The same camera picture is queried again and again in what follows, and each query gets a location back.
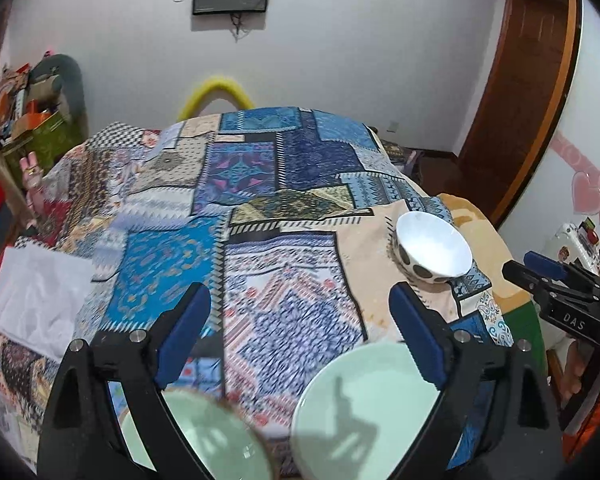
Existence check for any white spotted bowl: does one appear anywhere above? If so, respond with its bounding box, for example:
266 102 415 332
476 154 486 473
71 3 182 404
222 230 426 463
391 211 473 285

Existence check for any pink bunny toy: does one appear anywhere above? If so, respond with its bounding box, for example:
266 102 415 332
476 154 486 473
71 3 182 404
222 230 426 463
20 152 44 187

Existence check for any dark green bag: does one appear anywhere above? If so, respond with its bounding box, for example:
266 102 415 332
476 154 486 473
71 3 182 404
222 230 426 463
27 54 89 136

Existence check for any wooden door frame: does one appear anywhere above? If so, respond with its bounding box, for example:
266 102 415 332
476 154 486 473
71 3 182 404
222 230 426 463
455 0 584 226

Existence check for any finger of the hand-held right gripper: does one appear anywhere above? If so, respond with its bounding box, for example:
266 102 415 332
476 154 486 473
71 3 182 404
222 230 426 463
524 251 600 289
501 259 572 297

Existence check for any green bowl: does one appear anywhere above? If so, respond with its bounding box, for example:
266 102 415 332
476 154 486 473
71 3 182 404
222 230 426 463
290 342 463 480

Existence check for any orange box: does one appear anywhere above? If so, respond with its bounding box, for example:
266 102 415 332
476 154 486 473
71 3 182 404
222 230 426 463
17 112 54 134

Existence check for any blue patchwork blanket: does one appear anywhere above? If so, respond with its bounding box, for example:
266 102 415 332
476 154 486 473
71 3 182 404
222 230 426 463
0 106 516 480

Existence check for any green box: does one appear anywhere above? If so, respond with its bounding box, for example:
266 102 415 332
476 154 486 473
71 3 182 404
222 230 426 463
2 112 74 181

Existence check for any pink heart wall sticker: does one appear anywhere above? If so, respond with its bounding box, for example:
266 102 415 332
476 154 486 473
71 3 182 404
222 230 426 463
552 132 600 226

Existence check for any person's right hand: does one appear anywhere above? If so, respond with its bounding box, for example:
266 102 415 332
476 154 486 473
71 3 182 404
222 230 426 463
561 341 589 402

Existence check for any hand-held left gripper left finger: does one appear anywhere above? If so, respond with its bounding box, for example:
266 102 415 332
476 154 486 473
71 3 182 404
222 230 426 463
36 281 213 480

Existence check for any green plate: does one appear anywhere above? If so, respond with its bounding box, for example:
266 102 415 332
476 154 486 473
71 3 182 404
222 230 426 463
120 389 272 480

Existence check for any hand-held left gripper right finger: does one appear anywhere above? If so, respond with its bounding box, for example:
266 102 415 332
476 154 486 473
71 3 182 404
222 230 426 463
387 281 567 480

